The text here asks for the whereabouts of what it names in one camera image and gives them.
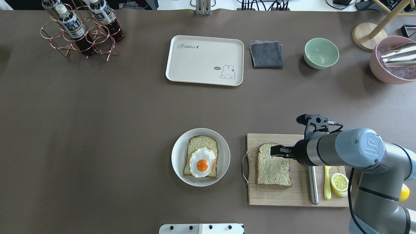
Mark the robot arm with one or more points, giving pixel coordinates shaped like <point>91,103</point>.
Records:
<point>384,168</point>

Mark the lower yellow lemon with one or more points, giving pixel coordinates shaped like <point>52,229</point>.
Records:
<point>405,192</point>

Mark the pink bowl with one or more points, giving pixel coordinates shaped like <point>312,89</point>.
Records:
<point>391,75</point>

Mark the grey folded cloth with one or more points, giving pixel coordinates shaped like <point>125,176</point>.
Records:
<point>267,54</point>

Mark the lower right tea bottle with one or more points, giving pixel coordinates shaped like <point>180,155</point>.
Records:
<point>75,29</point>

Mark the white round plate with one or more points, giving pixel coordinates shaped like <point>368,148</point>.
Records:
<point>180,149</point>

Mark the tea bottle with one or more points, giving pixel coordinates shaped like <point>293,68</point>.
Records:
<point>75,29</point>
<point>49,6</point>
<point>104,15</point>

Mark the upper tea bottle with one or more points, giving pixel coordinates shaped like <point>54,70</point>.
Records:
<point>104,15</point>

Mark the steel cylinder muddler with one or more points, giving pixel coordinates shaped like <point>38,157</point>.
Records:
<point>313,185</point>

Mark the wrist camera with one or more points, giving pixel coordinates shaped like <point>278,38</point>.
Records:
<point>315,125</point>

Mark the cream rabbit tray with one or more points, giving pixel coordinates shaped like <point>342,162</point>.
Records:
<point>205,60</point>

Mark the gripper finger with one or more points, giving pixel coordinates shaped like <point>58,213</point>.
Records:
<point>279,151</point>

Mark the lower left tea bottle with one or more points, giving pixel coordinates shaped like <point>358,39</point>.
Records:
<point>49,6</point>

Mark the bread slice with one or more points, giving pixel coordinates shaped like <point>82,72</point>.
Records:
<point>197,142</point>
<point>272,170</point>

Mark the wooden stand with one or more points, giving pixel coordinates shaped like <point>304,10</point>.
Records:
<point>368,35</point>

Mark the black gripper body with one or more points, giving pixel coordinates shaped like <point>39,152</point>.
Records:
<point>301,152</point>

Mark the green bowl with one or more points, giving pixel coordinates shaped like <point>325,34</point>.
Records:
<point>320,53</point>

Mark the half lemon slice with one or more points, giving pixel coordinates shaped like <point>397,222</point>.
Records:
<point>339,184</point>

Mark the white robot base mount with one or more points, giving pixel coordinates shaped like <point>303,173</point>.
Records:
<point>209,228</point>

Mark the bamboo cutting board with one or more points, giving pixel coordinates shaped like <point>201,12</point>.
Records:
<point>274,195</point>

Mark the yellow plastic knife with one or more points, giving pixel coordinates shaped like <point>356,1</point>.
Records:
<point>327,186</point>

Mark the copper wire bottle rack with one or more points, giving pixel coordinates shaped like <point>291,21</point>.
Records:
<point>104,45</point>

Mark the steel scoop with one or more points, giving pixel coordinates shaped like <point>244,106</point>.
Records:
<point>402,56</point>

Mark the fried egg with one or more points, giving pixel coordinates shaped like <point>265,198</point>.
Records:
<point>202,162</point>

